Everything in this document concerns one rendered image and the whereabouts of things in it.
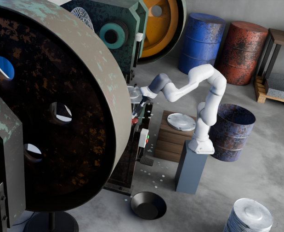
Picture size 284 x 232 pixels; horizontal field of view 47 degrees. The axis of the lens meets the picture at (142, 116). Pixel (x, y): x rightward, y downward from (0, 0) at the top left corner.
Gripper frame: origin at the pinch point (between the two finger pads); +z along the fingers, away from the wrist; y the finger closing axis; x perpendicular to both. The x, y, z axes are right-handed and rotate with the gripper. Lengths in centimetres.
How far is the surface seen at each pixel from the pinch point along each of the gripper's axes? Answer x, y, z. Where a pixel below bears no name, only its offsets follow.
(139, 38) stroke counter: 28, 15, -44
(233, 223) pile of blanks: -105, -21, 14
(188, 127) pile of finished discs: -58, 74, 22
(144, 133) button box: -16.4, 5.9, 11.8
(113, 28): 45, 2, -43
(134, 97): 4.8, 28.9, 4.0
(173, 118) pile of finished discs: -43, 82, 28
